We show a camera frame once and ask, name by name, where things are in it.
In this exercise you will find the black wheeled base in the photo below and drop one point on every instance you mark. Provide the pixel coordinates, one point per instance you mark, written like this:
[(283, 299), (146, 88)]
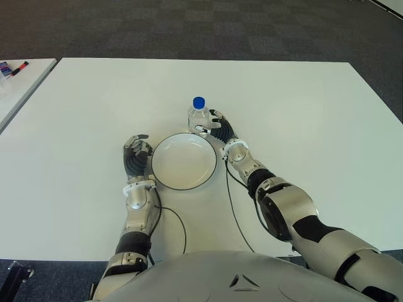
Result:
[(19, 277)]

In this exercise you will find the blue packet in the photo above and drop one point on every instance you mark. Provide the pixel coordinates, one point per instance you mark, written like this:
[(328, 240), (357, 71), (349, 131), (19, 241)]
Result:
[(5, 69)]

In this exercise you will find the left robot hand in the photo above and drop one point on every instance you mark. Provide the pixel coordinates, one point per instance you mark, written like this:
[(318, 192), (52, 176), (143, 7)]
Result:
[(135, 160)]

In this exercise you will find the grey robot torso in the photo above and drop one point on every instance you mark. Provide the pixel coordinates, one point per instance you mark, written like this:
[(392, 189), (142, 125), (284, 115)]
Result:
[(220, 280)]

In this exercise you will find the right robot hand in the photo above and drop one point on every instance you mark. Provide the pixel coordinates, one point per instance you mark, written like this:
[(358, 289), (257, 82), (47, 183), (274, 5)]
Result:
[(223, 132)]

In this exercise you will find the clear water bottle blue cap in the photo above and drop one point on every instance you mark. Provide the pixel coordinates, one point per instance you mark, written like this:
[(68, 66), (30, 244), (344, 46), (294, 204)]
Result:
[(198, 116)]

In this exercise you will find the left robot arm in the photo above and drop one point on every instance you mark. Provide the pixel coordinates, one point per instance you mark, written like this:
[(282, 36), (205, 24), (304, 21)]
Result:
[(138, 214)]

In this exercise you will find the white side table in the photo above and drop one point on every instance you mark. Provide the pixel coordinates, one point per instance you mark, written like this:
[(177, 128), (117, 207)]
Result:
[(22, 91)]

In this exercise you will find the red black marker pen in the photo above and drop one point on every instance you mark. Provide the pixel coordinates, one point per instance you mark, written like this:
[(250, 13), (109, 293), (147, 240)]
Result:
[(19, 67)]

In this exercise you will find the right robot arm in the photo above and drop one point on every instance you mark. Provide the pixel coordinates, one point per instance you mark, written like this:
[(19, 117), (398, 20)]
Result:
[(289, 204)]

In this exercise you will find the white plate black rim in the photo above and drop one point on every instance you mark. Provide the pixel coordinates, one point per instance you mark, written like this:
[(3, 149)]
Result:
[(184, 162)]

